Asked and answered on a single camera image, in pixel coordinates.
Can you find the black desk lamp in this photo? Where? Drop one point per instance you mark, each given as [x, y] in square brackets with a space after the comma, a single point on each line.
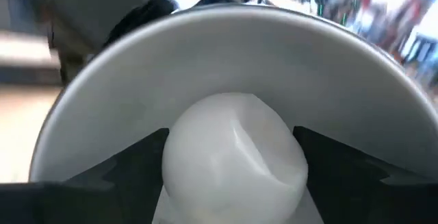
[239, 52]

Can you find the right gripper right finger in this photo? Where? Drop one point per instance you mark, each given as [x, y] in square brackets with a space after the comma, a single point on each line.
[376, 200]

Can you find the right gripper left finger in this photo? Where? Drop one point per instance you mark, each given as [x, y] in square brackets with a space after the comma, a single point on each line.
[68, 203]

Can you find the white lightbulb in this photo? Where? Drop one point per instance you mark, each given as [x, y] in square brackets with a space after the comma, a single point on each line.
[232, 162]

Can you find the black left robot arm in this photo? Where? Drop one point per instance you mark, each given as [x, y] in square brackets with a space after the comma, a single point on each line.
[96, 5]

